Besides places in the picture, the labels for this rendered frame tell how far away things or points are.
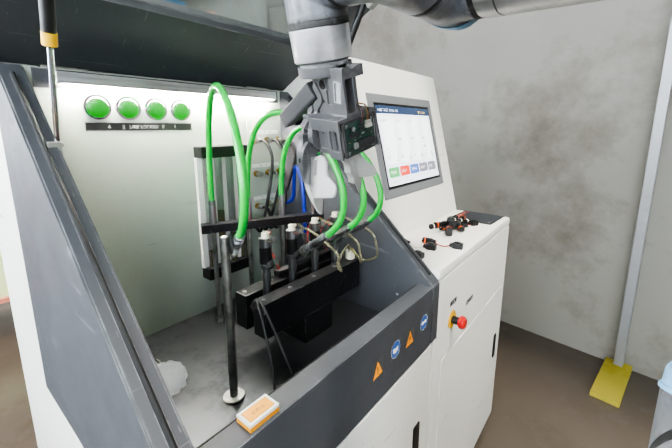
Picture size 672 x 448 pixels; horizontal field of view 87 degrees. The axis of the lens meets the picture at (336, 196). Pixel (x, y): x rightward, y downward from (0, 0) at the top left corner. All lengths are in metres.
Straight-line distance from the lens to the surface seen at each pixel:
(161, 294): 1.03
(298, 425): 0.63
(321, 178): 0.50
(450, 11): 0.48
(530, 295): 2.74
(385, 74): 1.32
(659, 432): 0.45
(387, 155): 1.19
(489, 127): 2.63
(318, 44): 0.45
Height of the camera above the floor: 1.34
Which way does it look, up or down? 11 degrees down
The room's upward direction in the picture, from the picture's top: straight up
